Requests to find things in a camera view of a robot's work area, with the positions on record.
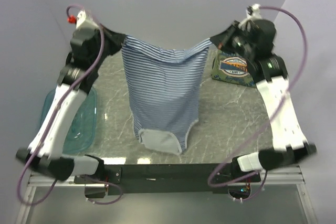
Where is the blue white striped tank top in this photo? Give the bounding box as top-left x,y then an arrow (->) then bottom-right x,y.
122,36 -> 212,155

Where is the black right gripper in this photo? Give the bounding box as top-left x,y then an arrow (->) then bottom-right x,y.
210,19 -> 256,60

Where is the aluminium frame rail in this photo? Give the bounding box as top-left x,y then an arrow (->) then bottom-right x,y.
28,166 -> 306,187

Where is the olive green tank top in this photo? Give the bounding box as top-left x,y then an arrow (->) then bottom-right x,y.
211,50 -> 256,88

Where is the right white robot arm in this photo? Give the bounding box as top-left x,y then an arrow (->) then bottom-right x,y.
211,19 -> 317,182

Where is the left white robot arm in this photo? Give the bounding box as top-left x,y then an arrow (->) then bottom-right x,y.
16,26 -> 126,183

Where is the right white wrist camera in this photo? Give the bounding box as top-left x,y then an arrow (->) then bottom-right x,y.
246,4 -> 262,20

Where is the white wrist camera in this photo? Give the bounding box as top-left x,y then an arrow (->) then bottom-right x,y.
246,4 -> 262,20
67,10 -> 98,30

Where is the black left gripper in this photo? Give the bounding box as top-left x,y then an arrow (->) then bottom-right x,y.
91,22 -> 127,68

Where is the translucent teal laundry basket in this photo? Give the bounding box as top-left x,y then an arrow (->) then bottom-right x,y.
39,88 -> 97,155

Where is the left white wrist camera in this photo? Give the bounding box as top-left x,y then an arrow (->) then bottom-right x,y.
67,10 -> 98,30

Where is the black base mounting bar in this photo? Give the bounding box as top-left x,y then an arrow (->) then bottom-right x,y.
74,163 -> 248,198

